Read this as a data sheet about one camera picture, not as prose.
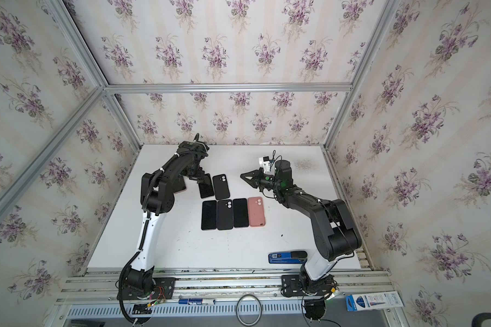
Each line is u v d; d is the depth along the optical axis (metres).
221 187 1.02
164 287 0.73
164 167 0.67
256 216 0.92
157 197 0.64
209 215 0.91
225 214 0.93
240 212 0.94
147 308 0.71
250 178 0.80
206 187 1.00
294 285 0.73
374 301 0.70
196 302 0.69
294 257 0.77
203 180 0.96
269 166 0.83
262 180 0.77
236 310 0.69
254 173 0.80
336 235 0.47
